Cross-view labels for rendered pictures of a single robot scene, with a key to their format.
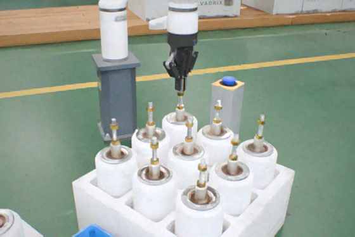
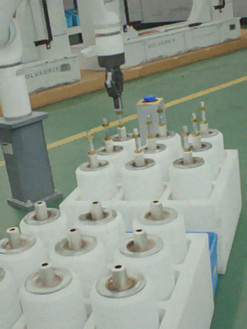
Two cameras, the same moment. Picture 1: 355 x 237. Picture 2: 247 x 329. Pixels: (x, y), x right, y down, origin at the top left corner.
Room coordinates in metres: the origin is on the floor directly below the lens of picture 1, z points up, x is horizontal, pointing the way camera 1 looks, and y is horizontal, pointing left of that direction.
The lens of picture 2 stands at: (-0.54, 0.46, 0.67)
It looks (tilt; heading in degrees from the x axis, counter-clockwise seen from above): 19 degrees down; 342
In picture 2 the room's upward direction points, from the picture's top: 8 degrees counter-clockwise
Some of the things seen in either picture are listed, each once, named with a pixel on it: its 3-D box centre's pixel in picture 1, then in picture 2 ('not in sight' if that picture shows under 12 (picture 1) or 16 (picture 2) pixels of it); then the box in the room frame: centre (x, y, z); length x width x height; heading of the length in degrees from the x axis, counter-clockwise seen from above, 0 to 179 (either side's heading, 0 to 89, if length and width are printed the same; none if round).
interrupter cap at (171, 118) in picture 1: (179, 118); (123, 137); (0.89, 0.00, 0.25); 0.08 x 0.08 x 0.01
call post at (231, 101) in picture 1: (224, 130); (155, 150); (1.00, -0.14, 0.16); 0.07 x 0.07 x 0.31; 52
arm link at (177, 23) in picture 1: (176, 16); (102, 42); (0.90, 0.01, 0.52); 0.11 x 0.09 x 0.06; 56
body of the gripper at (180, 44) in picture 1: (181, 46); (112, 67); (0.89, 0.00, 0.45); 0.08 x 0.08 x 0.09
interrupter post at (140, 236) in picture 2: not in sight; (140, 239); (0.24, 0.21, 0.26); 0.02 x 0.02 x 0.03
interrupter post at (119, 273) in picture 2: not in sight; (119, 276); (0.14, 0.28, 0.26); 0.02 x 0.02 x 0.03
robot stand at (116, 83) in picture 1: (117, 97); (26, 159); (1.25, 0.23, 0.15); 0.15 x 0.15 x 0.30; 22
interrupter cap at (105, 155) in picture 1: (116, 154); (94, 165); (0.71, 0.14, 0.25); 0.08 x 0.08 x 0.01
